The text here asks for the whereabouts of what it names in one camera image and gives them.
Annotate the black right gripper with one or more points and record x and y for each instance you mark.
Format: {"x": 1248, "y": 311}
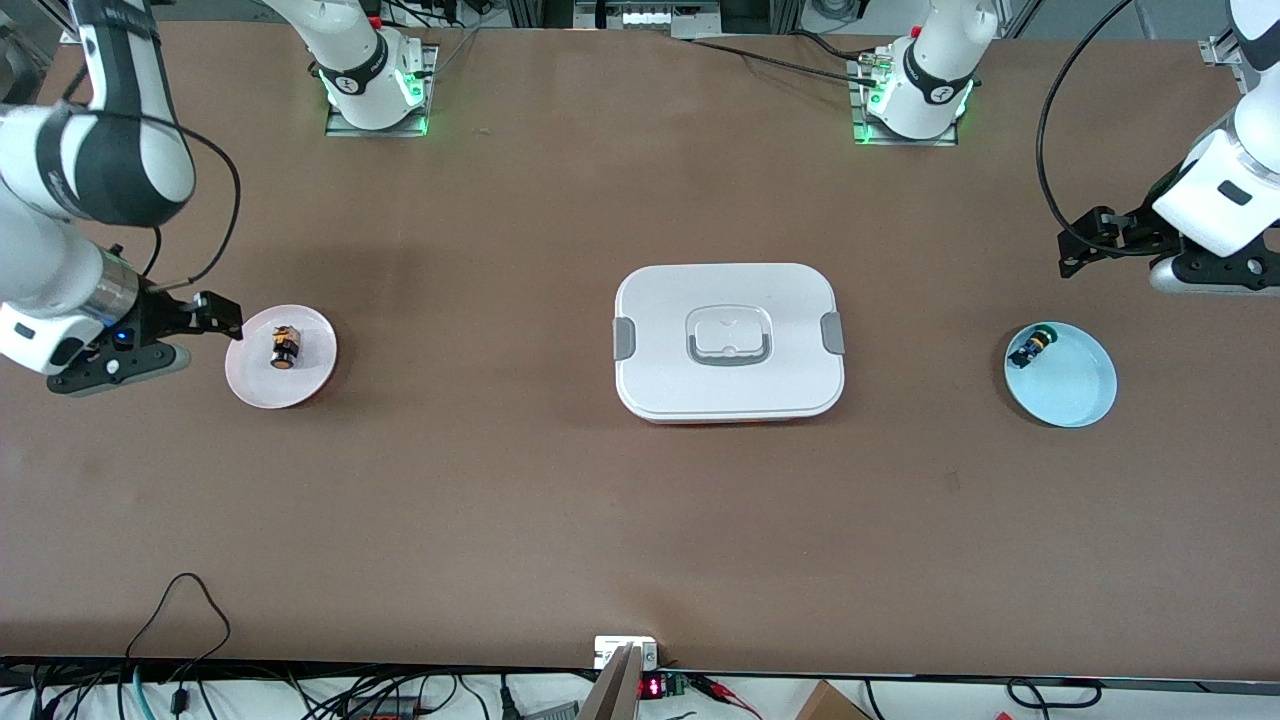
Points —
{"x": 157, "y": 313}

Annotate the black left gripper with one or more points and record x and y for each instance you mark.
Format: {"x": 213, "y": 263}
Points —
{"x": 1140, "y": 231}

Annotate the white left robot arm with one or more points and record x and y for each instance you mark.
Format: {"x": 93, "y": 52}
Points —
{"x": 1220, "y": 190}

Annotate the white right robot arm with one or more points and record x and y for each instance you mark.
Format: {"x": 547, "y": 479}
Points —
{"x": 40, "y": 260}

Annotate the pink round plate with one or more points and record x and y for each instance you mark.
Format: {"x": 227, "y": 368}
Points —
{"x": 310, "y": 370}

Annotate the small black yellow component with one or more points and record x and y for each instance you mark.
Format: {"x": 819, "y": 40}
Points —
{"x": 1030, "y": 350}

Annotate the light blue round plate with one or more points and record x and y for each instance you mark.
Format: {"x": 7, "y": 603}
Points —
{"x": 1075, "y": 385}

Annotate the white lidded lunch box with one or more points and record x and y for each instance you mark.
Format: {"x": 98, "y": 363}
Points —
{"x": 660, "y": 380}

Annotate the small white box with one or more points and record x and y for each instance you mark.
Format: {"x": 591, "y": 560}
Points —
{"x": 610, "y": 650}

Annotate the brown cardboard piece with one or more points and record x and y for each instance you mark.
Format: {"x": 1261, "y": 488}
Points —
{"x": 830, "y": 705}

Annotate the grey slanted bar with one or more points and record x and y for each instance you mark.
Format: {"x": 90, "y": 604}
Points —
{"x": 615, "y": 695}

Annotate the red LED display module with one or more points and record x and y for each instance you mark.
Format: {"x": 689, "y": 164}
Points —
{"x": 650, "y": 688}

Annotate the red clip leads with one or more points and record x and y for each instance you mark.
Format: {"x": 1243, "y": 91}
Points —
{"x": 720, "y": 690}

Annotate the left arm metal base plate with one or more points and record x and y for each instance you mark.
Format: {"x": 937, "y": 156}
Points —
{"x": 900, "y": 142}

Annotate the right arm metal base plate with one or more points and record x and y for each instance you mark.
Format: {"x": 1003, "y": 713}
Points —
{"x": 431, "y": 70}

